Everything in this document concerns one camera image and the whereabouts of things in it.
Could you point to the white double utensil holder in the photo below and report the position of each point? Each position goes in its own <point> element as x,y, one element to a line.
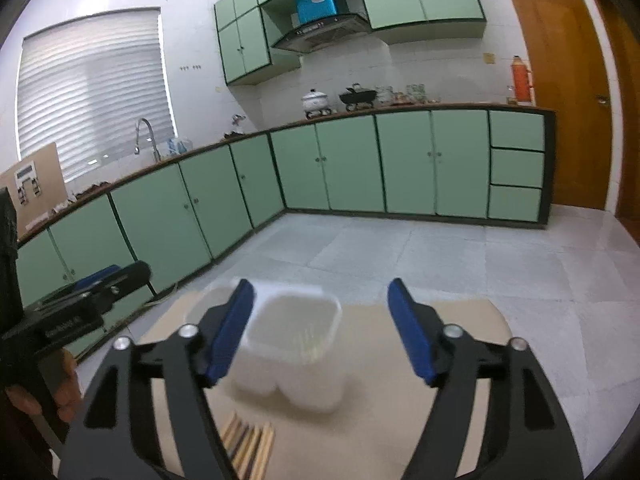
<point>295,332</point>

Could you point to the green corner wall cabinet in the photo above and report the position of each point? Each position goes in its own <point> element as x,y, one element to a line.
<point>245,45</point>

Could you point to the plastic bottles by sink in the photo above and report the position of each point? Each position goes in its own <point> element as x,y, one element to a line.
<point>179,146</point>

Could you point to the white cooking pot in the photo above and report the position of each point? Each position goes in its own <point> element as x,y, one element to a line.
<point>315,100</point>

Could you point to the green stove-side base cabinets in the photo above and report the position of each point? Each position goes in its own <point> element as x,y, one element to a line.
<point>380,160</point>

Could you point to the green drawer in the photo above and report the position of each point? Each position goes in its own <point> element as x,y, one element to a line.
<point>516,130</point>
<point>515,203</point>
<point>516,167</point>

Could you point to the black chopstick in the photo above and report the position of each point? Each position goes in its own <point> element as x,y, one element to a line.
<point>245,442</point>
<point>252,449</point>

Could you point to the steel kitchen faucet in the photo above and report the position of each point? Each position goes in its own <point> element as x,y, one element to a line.
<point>150,132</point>

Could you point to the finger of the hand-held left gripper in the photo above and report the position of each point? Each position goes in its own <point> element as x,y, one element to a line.
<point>132,275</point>
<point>97,277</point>

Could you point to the group of glass jars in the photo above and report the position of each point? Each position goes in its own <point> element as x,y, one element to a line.
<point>405,95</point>

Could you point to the black range hood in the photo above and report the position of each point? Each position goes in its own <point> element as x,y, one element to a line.
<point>320,34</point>

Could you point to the white window blind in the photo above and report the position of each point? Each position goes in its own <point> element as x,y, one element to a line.
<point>90,95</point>

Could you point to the red thermos flask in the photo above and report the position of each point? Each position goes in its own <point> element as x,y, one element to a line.
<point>521,80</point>

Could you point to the person's left hand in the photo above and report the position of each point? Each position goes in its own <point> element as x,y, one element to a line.
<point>67,387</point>

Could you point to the blue box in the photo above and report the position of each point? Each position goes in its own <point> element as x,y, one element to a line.
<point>316,4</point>

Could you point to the cardboard box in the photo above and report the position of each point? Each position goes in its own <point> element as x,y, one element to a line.
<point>45,185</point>

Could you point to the row of wall switches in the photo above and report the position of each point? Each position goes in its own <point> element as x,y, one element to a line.
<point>191,67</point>

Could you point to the black wok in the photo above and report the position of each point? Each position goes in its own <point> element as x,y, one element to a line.
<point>357,96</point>

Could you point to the green sink-side base cabinets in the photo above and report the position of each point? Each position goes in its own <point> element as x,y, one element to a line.
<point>160,220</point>

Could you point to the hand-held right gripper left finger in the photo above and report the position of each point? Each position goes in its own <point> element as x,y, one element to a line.
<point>232,332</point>

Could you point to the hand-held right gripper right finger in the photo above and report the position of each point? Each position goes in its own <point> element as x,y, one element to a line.
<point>412,332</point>

